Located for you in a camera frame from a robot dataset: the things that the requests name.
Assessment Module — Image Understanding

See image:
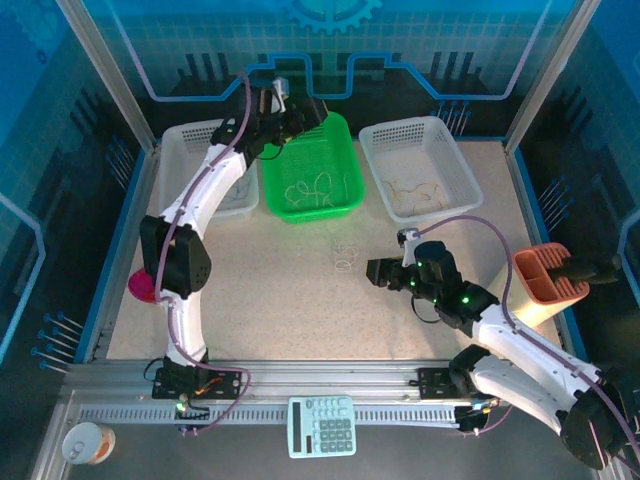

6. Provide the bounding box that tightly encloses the thin yellow cable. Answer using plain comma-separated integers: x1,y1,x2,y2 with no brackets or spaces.
399,182,445,214
381,178,407,202

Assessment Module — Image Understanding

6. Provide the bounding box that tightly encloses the green perforated plastic basket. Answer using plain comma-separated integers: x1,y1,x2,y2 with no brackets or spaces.
259,110,366,225

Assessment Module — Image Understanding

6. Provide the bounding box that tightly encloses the white perforated plastic basket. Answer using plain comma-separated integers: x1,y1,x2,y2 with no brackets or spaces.
159,119,261,224
358,116,485,225

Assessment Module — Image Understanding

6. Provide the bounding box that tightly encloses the orange slotted utensil holder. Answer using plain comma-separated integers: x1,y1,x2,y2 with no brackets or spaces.
487,242,591,329

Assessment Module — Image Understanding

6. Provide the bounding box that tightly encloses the small black control box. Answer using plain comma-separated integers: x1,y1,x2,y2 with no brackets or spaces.
453,398,502,436
172,397,212,437

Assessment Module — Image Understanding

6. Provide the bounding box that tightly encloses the light blue calculator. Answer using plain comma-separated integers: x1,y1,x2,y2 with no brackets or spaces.
287,395,358,460

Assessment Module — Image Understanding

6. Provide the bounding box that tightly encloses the pink lidded cup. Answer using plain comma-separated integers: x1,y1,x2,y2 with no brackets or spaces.
127,268,162,304

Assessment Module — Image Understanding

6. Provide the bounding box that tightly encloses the tin can with pull tab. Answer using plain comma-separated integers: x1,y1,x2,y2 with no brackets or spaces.
61,422,117,466

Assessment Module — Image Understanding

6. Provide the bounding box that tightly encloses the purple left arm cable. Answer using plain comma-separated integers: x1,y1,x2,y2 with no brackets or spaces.
154,72,253,436

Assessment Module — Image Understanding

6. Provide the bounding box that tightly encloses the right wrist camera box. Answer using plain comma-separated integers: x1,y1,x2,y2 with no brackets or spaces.
397,228,422,266

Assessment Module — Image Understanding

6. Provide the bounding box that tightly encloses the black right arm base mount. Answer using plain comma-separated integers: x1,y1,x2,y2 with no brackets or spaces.
417,367,471,401

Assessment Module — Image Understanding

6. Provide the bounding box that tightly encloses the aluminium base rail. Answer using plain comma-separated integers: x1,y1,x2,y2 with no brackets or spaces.
64,360,599,389

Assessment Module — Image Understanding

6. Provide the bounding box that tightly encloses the aluminium frame post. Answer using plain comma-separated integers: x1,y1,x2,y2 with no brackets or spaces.
502,0,601,155
53,0,162,154

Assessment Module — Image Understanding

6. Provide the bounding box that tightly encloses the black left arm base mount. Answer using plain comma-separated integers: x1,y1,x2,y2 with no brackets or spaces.
151,367,244,401

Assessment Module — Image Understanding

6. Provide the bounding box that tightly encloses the grey slotted cable duct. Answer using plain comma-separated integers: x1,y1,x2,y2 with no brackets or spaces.
79,407,461,427

